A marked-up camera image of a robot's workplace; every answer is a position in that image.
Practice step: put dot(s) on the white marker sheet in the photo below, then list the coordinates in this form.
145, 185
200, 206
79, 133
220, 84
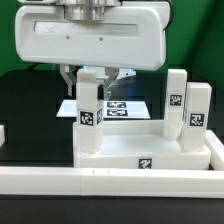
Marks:
112, 110

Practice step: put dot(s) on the white block left edge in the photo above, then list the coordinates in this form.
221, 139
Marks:
2, 135

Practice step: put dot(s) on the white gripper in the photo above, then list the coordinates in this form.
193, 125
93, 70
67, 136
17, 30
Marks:
131, 35

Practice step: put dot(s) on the white L-shaped fence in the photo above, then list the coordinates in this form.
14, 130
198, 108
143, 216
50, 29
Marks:
111, 182

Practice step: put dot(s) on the white desk top tray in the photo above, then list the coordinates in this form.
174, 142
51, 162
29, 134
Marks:
138, 144

